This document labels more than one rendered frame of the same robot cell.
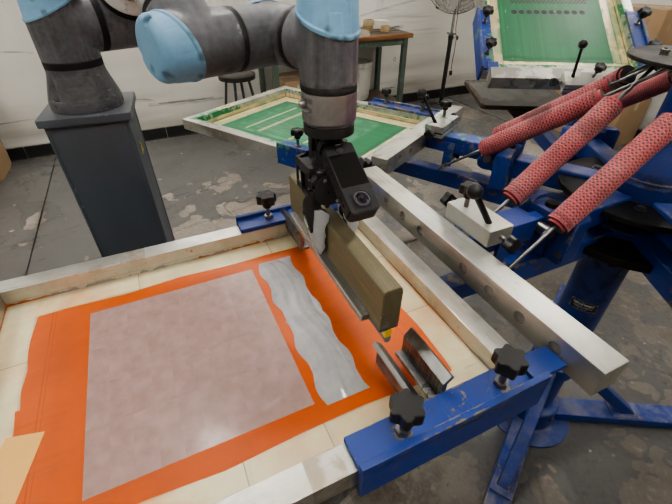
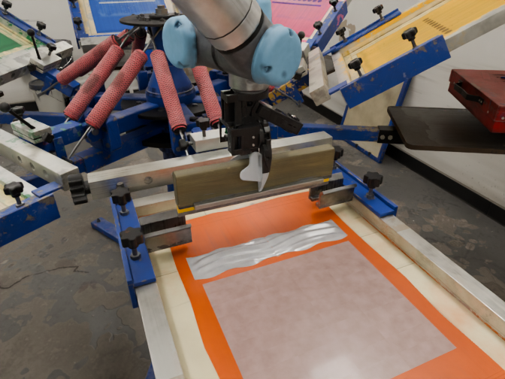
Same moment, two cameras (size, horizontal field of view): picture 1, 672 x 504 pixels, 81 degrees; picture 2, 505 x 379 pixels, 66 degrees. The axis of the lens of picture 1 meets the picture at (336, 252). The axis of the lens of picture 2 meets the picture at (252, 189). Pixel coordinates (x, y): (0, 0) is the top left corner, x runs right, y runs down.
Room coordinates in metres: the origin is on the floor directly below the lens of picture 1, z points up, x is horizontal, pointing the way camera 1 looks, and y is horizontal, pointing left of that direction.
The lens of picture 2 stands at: (0.52, 0.72, 1.50)
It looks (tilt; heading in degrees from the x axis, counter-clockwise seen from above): 31 degrees down; 272
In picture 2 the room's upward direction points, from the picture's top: straight up
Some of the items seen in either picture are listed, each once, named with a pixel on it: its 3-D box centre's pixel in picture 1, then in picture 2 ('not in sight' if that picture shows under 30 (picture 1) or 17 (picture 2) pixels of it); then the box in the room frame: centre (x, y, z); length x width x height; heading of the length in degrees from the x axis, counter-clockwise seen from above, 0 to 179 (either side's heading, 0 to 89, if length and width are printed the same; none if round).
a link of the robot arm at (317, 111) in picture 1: (326, 107); (249, 77); (0.54, 0.01, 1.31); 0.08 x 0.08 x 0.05
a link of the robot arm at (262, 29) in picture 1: (268, 35); (208, 40); (0.60, 0.09, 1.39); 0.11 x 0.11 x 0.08; 44
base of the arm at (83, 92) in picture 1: (80, 82); not in sight; (0.93, 0.57, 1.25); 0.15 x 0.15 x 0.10
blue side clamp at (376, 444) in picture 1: (450, 417); (349, 189); (0.29, -0.16, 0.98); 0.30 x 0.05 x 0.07; 115
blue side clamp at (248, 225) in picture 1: (302, 219); (131, 243); (0.79, 0.08, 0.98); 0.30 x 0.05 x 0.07; 115
